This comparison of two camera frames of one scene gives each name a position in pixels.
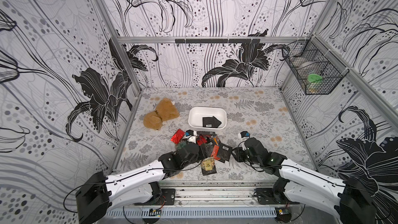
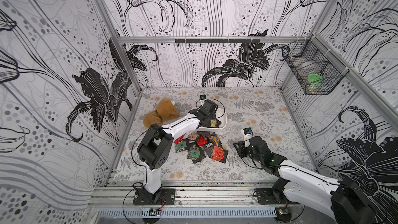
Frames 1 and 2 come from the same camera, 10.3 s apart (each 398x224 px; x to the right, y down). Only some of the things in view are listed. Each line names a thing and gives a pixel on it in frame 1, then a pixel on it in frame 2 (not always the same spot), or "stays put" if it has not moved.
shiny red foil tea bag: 178,136 stays put
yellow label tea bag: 208,166 to 213,123
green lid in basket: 313,78 stays put
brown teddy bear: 166,110 stays put
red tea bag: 201,140 stays put
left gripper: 202,153 to 212,115
